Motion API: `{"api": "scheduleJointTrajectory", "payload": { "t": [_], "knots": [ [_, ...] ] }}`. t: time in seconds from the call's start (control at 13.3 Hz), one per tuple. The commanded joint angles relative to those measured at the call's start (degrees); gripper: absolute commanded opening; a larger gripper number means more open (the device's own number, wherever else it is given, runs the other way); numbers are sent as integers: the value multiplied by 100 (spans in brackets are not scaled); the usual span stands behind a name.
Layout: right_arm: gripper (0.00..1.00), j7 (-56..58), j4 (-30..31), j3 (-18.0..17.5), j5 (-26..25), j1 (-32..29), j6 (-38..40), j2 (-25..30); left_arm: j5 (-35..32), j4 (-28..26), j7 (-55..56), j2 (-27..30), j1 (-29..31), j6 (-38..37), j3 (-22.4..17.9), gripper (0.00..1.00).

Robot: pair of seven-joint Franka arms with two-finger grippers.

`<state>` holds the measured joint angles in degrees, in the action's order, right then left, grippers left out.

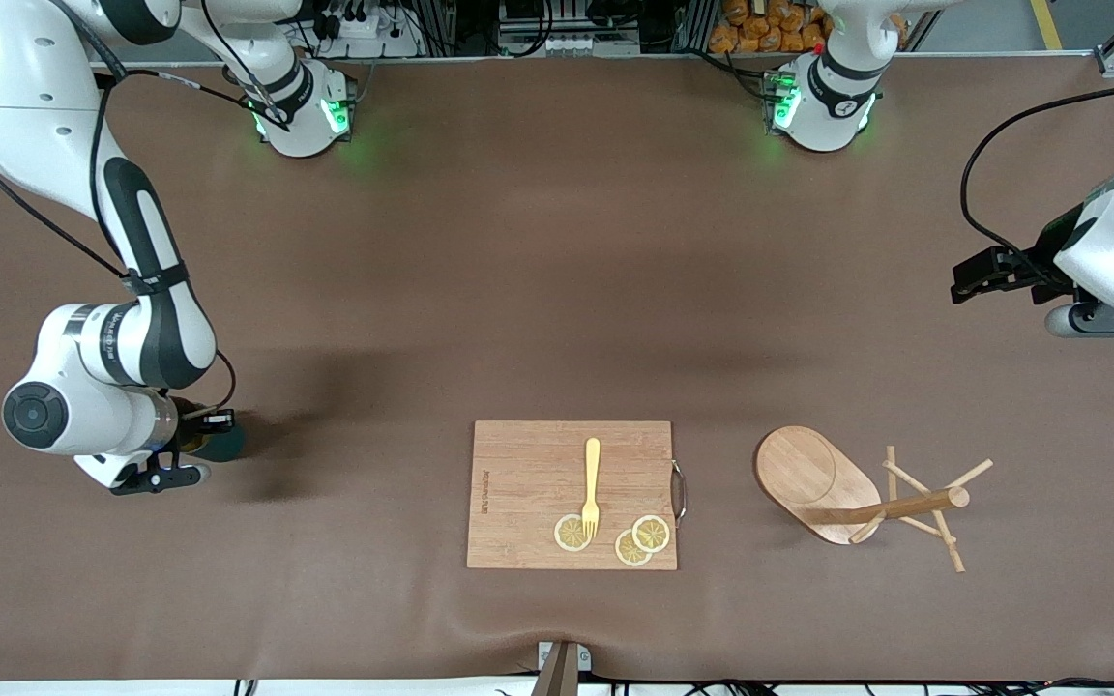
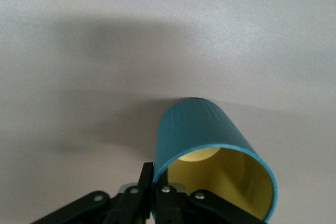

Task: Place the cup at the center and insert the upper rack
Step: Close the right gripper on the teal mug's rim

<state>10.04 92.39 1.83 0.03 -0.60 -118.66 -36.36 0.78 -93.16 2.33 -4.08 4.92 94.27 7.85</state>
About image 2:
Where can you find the brown table mat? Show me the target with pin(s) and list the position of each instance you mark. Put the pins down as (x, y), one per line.
(131, 51)

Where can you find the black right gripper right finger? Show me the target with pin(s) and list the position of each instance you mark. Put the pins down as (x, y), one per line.
(199, 208)

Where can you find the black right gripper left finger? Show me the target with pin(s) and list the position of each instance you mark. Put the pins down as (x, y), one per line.
(123, 208)

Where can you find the teal cup yellow inside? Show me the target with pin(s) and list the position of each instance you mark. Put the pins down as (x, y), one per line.
(204, 132)

